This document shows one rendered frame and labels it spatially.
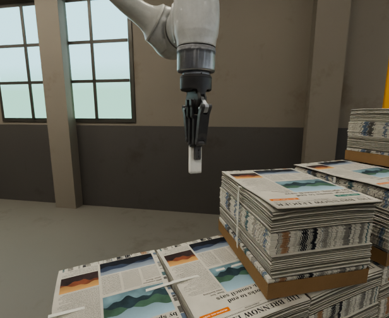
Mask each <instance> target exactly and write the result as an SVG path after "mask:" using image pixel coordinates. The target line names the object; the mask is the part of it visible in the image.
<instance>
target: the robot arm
mask: <svg viewBox="0 0 389 318"><path fill-rule="evenodd" d="M109 1H110V2H111V3H112V4H113V5H114V6H115V7H116V8H117V9H118V10H119V11H120V12H122V13H123V14H124V15H125V16H127V17H128V18H129V19H130V20H131V21H132V22H133V23H135V24H136V25H137V26H138V27H139V28H140V29H141V30H142V32H143V34H144V36H145V40H146V41H147V42H148V43H149V44H150V45H151V46H152V47H153V48H154V49H155V51H156V52H157V54H158V55H160V56H161V57H163V58H165V59H170V60H175V59H177V72H178V73H181V74H182V75H181V76H180V90H181V91H183V92H186V93H187V95H186V101H185V105H182V110H183V118H184V133H185V141H186V142H188V145H189V173H190V174H198V173H201V149H202V146H203V145H204V144H206V139H207V133H208V123H209V118H210V112H211V109H212V104H207V102H206V92H210V91H211V90H212V77H211V75H210V74H213V73H214V72H215V54H216V50H215V47H216V42H217V38H218V31H219V24H220V3H219V0H174V2H173V3H172V6H171V7H170V6H166V5H164V4H161V5H158V6H154V5H151V4H148V3H146V2H144V1H143V0H109ZM195 114H196V115H195Z"/></svg>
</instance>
